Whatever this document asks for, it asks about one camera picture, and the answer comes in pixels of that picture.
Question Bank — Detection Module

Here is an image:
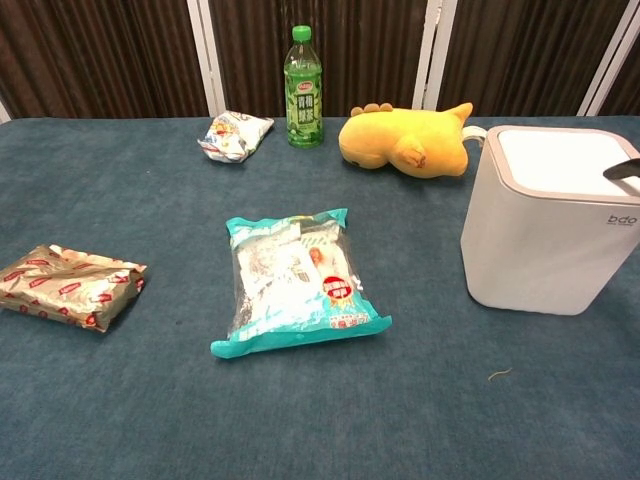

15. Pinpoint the white crumpled snack bag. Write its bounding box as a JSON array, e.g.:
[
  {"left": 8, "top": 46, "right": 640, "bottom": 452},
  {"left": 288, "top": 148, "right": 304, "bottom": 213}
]
[{"left": 197, "top": 110, "right": 275, "bottom": 165}]

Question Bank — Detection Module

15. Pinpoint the white trash bin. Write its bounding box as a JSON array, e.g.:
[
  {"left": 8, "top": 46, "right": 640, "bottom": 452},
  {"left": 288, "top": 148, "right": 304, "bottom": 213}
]
[{"left": 459, "top": 124, "right": 640, "bottom": 316}]

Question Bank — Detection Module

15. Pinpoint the green tea plastic bottle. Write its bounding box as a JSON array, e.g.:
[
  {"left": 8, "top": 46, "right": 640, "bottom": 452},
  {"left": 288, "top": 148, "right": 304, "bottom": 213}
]
[{"left": 283, "top": 25, "right": 325, "bottom": 149}]

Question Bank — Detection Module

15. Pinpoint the yellow plush dinosaur toy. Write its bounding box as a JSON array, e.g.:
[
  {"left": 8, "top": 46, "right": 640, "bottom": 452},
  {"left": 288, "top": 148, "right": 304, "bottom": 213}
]
[{"left": 338, "top": 102, "right": 488, "bottom": 180}]

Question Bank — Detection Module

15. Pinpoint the teal and clear snack package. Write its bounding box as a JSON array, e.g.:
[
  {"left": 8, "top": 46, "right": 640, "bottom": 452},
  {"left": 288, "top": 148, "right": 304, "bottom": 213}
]
[{"left": 209, "top": 207, "right": 393, "bottom": 360}]

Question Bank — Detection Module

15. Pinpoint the gold and red crumpled wrapper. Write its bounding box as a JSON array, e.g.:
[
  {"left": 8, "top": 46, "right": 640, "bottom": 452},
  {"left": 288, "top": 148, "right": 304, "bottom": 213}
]
[{"left": 0, "top": 243, "right": 148, "bottom": 333}]

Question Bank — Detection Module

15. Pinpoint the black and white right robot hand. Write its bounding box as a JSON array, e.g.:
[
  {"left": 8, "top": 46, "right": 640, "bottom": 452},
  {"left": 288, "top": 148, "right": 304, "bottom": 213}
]
[{"left": 603, "top": 158, "right": 640, "bottom": 196}]

